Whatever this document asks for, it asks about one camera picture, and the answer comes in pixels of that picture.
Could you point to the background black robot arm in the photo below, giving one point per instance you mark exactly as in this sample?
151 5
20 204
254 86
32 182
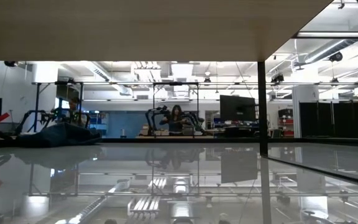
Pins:
84 117
26 118
150 116
196 119

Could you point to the person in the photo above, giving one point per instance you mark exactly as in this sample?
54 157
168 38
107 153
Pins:
175 119
74 107

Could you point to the background wooden table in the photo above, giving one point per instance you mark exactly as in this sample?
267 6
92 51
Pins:
172 137

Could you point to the black monitor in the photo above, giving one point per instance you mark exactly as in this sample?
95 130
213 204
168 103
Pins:
237 108

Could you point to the wooden board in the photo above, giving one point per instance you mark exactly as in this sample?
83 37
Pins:
135 31

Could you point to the red storage bins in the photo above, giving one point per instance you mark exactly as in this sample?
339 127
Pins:
287 124

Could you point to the dark blue cloth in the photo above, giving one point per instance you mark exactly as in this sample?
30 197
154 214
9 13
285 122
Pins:
61 135

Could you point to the long ceiling light fixture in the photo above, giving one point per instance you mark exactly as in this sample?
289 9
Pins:
334 34

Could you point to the black partition wall panels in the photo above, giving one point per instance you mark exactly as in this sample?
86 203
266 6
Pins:
337 119

